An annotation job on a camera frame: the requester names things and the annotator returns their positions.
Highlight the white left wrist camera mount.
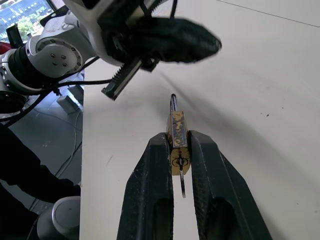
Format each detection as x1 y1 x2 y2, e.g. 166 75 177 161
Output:
62 0 151 67

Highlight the brass padlock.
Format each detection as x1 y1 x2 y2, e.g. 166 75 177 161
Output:
165 93 192 176

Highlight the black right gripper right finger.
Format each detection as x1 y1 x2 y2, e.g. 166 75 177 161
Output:
188 130 274 240

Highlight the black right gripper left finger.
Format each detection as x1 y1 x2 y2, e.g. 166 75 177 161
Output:
116 132 175 240

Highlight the silver robot body part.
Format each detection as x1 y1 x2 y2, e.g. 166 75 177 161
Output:
26 195 81 240

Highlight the silver key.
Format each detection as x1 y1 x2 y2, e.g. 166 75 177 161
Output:
178 156 189 199

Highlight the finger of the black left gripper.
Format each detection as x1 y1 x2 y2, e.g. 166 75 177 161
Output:
139 16 223 55
136 46 218 65

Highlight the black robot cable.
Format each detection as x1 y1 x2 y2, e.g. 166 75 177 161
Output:
0 56 114 124

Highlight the black robot torso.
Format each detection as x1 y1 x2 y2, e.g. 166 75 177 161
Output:
0 123 81 240

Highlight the thin white floor cable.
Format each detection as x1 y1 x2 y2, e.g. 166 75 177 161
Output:
54 109 83 179

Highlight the white box on floor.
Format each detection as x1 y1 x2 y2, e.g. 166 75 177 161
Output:
56 94 80 114

